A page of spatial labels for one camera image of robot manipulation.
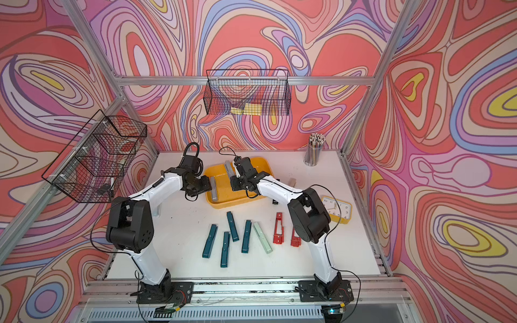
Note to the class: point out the red pliers right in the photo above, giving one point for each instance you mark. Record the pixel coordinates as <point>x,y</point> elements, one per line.
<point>296,241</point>

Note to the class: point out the black wire basket left wall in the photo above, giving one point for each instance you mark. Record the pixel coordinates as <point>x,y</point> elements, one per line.
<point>92,166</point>

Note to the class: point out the pencil holder cup with pencils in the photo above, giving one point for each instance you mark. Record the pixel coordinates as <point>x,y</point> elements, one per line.
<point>315,145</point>

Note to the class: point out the teal pliers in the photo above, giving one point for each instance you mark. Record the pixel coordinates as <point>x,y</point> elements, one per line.
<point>225,249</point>
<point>232,226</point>
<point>246,238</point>
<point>209,243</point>

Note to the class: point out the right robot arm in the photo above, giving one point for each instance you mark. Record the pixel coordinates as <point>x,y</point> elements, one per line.
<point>309,216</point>

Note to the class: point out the yellow plastic storage tray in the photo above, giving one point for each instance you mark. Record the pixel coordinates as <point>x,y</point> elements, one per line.
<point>226,196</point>

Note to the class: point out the teal pliers right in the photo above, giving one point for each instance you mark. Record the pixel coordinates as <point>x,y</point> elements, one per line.
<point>246,238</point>

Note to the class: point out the teal pliers upper middle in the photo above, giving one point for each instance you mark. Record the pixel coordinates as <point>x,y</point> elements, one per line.
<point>232,226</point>

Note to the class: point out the yellow alarm clock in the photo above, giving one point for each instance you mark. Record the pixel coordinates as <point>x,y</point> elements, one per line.
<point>339,211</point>

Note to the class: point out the black wire basket wall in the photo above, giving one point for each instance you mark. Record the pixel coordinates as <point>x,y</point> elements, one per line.
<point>247,92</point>
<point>92,166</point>

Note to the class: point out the light green pliers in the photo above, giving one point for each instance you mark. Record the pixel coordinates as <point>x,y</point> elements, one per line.
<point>262,238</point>

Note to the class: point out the grey pruning pliers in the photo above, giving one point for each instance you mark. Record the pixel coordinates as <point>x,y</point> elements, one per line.
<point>214,190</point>
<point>229,169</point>

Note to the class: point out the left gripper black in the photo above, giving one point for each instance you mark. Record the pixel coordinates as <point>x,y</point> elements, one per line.
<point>207,186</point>

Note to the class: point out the black wire basket back wall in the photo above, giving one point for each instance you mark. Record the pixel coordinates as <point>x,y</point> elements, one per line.
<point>247,92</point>

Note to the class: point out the red pliers left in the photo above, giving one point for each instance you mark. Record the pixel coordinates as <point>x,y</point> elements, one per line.
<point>278,236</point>

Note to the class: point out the teal pliers lower middle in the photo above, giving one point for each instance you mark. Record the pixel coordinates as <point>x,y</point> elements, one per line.
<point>225,249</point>

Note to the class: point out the teal pliers far left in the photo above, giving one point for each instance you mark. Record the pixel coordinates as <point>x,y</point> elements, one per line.
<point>209,243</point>

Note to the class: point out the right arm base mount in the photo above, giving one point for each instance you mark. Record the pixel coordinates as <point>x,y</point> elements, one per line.
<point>315,291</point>

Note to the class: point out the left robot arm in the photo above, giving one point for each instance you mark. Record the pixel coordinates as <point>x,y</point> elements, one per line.
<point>130,228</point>

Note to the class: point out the red pliers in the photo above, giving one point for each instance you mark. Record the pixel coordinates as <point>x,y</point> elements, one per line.
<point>296,241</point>
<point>278,236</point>

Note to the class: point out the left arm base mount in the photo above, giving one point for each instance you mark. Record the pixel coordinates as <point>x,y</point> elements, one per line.
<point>170,292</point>

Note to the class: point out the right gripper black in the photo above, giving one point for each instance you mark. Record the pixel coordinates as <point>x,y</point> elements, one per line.
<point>234,184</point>

